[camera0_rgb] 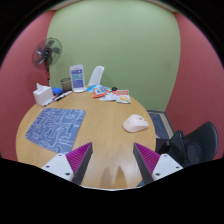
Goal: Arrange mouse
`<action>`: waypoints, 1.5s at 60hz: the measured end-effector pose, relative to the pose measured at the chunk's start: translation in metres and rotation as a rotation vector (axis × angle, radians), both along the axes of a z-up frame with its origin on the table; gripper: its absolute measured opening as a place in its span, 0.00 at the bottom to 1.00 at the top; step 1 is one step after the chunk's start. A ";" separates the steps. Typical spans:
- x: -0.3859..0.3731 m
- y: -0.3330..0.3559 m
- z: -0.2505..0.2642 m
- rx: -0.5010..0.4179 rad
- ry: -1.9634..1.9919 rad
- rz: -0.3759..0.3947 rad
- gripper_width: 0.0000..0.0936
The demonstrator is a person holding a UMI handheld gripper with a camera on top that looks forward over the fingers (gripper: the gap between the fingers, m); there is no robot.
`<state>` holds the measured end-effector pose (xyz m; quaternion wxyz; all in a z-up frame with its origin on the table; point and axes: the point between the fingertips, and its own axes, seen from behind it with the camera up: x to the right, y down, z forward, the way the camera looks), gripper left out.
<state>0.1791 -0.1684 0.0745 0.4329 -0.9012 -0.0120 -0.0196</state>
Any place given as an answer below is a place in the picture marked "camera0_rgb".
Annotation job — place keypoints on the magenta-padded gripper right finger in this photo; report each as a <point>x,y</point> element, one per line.
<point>165,164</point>

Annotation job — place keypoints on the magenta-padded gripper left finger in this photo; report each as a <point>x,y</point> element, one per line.
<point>60,164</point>

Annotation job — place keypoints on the beige computer mouse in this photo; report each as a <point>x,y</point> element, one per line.
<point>135,123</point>

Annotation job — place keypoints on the blue patterned mouse pad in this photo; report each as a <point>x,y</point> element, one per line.
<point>55,128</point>

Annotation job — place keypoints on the black office chair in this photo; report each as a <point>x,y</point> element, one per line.
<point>203,136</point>

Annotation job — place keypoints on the white marker pen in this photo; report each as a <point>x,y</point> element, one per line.
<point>50,101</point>

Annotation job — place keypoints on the black marker pen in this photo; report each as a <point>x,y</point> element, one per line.
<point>62,96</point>

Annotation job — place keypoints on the white tissue box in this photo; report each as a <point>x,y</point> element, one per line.
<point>42,96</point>

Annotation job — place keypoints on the small blue box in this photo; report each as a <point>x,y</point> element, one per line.
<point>57,91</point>

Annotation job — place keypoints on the dark mesh pen cup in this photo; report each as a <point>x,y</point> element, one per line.
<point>66,85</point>

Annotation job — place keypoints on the orange and white snack packet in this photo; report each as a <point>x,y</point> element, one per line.
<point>123,96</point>

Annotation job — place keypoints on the light blue packet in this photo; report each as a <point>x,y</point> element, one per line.
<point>90,88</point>

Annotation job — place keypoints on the white sign stand blue leaflet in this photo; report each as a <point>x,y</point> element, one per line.
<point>77,78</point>

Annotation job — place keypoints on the small black round object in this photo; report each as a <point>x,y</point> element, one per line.
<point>114,89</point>

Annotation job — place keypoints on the standing fan with red pole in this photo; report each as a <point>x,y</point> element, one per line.
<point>46,51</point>

